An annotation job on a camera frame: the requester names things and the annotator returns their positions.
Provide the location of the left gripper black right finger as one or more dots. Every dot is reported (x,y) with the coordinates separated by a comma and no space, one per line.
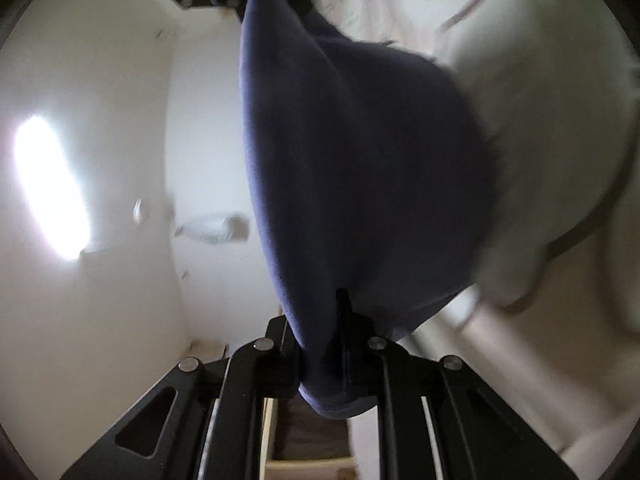
(437,419)

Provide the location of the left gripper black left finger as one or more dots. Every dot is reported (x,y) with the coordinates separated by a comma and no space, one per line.
(201,420)

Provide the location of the purple-blue garment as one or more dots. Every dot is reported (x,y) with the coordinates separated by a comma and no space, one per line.
(372,183)

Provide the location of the wooden shelf unit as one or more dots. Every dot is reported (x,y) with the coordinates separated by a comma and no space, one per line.
(297,443)

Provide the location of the bunny print bed sheet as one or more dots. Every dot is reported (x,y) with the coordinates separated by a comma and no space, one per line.
(552,83)

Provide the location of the long ceiling light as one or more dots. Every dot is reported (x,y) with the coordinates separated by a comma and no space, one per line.
(50,188)

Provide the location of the white wall air conditioner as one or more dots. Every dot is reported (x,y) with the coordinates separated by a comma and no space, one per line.
(216,229)

